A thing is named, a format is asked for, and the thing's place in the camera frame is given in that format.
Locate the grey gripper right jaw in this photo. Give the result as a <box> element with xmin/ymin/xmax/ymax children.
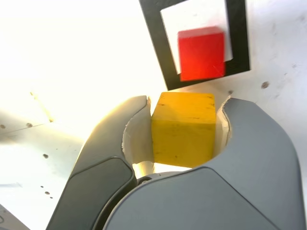
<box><xmin>105</xmin><ymin>96</ymin><xmax>302</xmax><ymax>230</ymax></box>

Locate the yellow cube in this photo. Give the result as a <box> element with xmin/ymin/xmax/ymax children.
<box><xmin>150</xmin><ymin>92</ymin><xmax>216</xmax><ymax>169</ymax></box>

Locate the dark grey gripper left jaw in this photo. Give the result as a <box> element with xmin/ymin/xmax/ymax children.
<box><xmin>46</xmin><ymin>95</ymin><xmax>155</xmax><ymax>230</ymax></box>

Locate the black tape square outline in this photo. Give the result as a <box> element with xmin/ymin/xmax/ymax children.
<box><xmin>138</xmin><ymin>0</ymin><xmax>251</xmax><ymax>91</ymax></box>

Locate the red cube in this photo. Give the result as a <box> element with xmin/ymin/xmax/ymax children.
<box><xmin>177</xmin><ymin>26</ymin><xmax>226</xmax><ymax>82</ymax></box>

